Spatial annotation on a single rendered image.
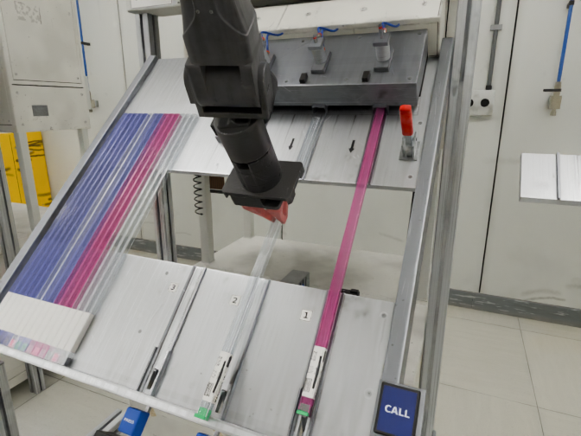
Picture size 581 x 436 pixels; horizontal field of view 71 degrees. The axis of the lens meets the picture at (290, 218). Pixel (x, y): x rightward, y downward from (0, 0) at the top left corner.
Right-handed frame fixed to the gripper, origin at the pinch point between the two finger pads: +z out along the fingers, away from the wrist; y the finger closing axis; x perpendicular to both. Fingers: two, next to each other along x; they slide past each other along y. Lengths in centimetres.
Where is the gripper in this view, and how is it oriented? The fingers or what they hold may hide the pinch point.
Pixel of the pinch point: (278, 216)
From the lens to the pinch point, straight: 62.3
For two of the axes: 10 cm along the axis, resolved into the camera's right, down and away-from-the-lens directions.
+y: -9.2, -1.1, 3.7
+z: 2.3, 5.9, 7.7
